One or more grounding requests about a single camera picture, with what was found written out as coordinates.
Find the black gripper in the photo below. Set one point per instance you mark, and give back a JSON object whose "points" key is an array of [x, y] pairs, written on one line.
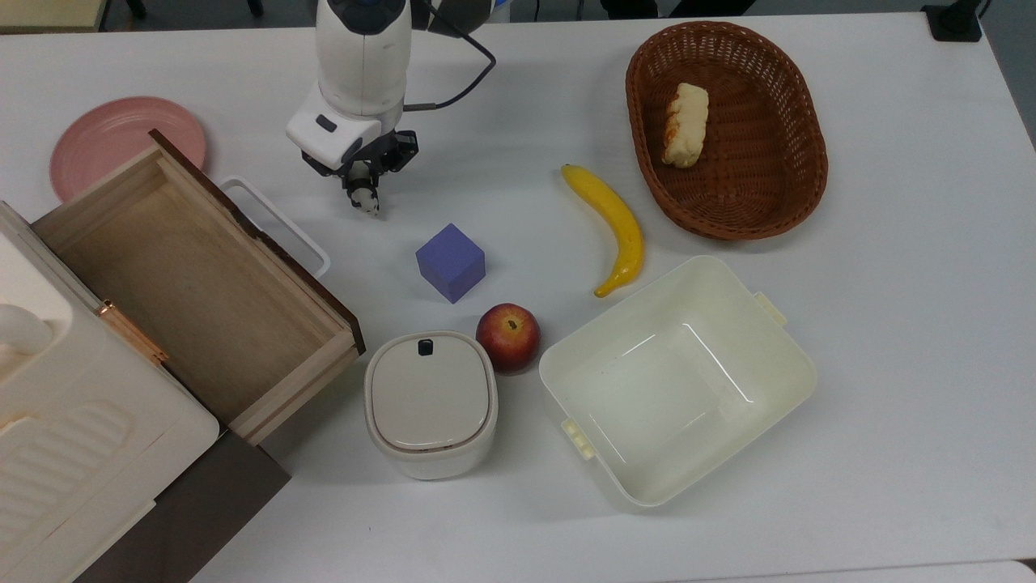
{"points": [[388, 152]]}

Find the black white panda toy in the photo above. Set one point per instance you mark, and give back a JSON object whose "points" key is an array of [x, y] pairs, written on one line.
{"points": [[364, 194]]}

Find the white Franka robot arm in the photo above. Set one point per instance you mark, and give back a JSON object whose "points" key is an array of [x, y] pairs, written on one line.
{"points": [[360, 73]]}

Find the toy bread loaf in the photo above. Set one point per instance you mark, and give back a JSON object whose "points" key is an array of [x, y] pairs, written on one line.
{"points": [[686, 125]]}

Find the purple cube block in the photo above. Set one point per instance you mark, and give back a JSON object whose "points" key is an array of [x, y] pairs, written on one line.
{"points": [[451, 262]]}

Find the red apple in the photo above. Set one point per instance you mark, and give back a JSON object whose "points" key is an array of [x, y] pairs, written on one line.
{"points": [[508, 337]]}

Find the white lidded canister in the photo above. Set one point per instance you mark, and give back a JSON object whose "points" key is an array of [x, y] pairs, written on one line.
{"points": [[430, 405]]}

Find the yellow banana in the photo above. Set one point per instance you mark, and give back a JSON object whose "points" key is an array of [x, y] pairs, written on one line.
{"points": [[617, 223]]}

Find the pink plate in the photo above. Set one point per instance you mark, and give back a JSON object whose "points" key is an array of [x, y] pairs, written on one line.
{"points": [[105, 138]]}

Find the dark brown wooden cabinet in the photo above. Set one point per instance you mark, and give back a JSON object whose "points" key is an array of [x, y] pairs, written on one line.
{"points": [[202, 510]]}

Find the light wooden desk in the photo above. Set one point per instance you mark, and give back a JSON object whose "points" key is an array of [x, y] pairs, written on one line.
{"points": [[48, 12]]}

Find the cream open plastic bin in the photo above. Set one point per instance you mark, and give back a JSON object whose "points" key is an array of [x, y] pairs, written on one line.
{"points": [[680, 380]]}

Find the brown wicker basket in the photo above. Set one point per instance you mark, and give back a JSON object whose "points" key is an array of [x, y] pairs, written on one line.
{"points": [[769, 186]]}

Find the black table clamp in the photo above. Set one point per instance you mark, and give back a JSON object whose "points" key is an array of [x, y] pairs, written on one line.
{"points": [[955, 20]]}

